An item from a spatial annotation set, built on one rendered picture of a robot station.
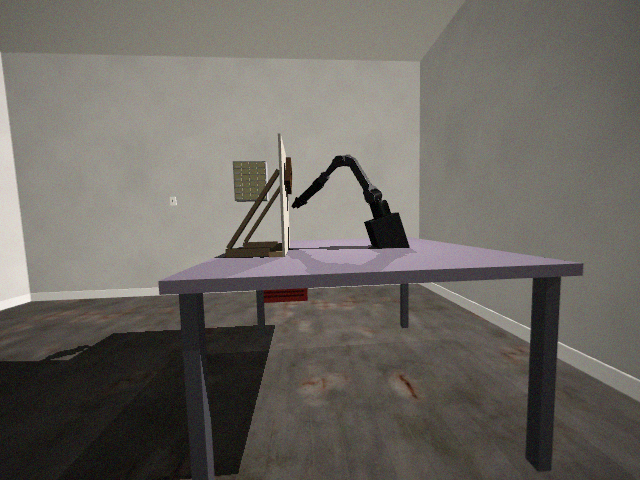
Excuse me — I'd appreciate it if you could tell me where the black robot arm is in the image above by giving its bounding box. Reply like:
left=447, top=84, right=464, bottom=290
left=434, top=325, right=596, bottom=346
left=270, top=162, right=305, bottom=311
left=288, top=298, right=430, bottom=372
left=306, top=155, right=392, bottom=220

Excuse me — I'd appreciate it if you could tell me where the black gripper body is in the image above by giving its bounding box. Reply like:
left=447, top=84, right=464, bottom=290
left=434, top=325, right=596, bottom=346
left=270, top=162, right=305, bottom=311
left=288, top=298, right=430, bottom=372
left=297, top=191, right=311, bottom=203

